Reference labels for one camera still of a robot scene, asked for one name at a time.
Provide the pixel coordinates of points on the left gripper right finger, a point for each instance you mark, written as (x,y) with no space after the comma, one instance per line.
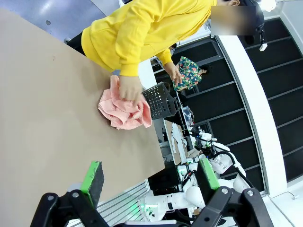
(208,177)

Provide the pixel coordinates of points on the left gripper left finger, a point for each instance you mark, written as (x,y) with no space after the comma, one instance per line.
(93,179)

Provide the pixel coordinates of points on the pink terry towel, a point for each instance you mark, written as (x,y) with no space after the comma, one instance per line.
(118,113)

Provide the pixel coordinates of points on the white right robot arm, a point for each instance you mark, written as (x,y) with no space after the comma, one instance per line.
(222,165)

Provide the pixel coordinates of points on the person's right forearm yellow sleeve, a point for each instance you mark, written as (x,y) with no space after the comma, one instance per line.
(130,59)

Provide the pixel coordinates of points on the person's left forearm yellow sleeve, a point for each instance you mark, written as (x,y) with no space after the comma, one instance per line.
(165,58)

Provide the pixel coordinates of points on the person's right hand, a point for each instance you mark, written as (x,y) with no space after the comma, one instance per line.
(129,88)

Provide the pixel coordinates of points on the person's left hand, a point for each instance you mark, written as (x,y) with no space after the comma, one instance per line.
(175,73)

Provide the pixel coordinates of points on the grey ribbed aluminium base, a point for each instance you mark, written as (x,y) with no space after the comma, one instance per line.
(127,196)

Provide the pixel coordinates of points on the brown cardboard box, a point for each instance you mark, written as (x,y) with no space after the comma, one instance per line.
(169,132)

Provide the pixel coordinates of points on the cluttered metal rack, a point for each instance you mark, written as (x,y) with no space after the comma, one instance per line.
(187,116)

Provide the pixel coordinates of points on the black perforated plastic basket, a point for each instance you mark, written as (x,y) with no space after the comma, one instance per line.
(161,102)

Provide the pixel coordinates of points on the person in floral shirt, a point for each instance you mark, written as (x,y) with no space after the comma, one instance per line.
(188,73)

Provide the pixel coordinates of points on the white table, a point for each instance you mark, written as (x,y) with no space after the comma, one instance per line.
(148,73)

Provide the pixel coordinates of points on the person in yellow hoodie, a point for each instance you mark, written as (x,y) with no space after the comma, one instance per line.
(146,19)

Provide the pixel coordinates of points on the white device on black mount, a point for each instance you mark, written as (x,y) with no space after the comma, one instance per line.
(263,46)

